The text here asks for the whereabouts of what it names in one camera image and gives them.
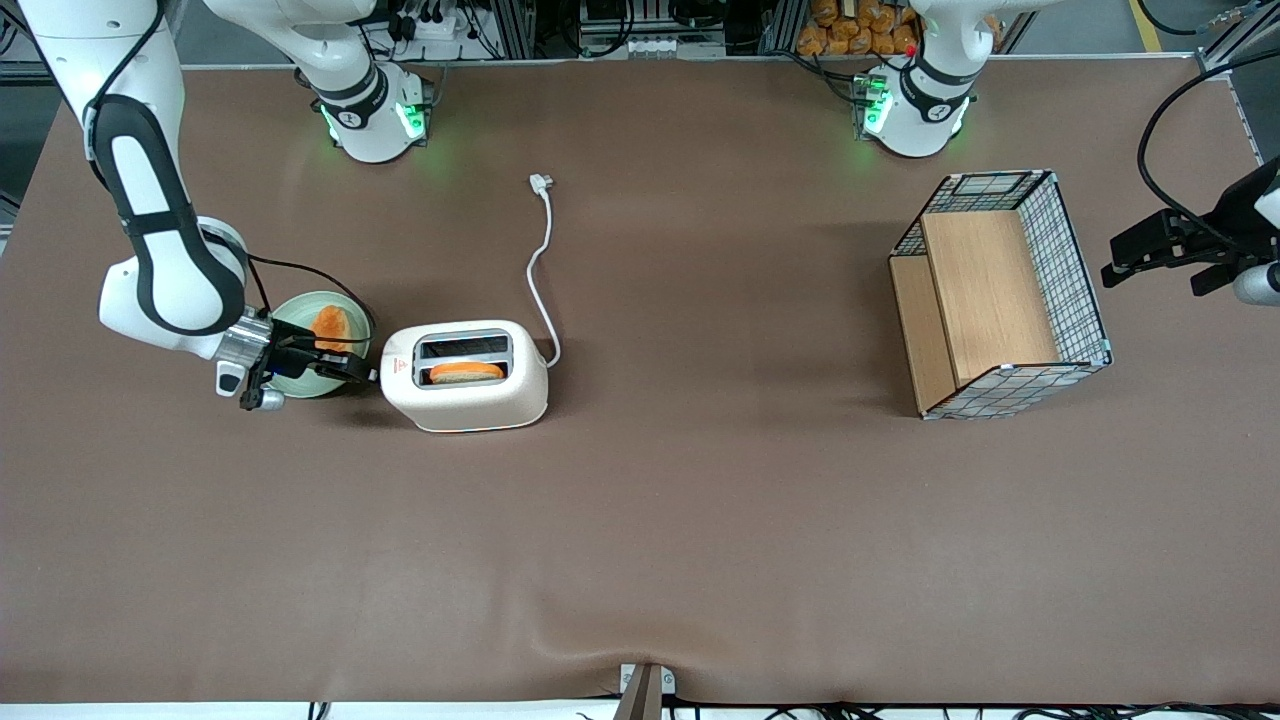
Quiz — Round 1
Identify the pile of orange pastries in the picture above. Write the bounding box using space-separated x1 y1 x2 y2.
797 0 921 57

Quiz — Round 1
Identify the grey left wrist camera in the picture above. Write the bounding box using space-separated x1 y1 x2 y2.
1232 262 1280 307

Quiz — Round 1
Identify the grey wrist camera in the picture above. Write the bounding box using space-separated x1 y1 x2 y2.
1232 262 1280 307
238 372 288 413

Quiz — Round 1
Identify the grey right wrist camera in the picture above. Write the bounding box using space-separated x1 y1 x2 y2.
238 372 288 413

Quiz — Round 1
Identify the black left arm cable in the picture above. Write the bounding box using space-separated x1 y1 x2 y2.
1137 48 1280 236

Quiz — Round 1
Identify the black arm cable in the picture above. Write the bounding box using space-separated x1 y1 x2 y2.
1137 48 1280 236
245 255 376 346

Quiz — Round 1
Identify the white two-slot toaster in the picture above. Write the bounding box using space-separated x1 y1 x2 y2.
380 320 550 433

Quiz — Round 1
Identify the green round plate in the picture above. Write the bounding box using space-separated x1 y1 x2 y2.
268 291 376 399

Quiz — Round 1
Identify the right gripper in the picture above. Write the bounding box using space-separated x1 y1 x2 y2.
216 335 381 397

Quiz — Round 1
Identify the wire basket with wooden shelf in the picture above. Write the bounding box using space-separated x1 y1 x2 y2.
888 169 1113 421

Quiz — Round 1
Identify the brown table mat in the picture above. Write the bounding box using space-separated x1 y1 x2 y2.
0 55 1280 706

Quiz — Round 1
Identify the white power strip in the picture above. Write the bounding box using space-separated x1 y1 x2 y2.
395 0 486 41

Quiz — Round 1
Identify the white toaster power cord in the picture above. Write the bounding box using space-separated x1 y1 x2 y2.
525 174 563 370

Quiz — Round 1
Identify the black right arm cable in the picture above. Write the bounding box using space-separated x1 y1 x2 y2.
245 255 376 346

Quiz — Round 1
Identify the metal table edge bracket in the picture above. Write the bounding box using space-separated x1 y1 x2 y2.
618 662 677 720

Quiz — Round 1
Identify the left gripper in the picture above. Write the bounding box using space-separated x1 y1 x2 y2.
1101 155 1280 297

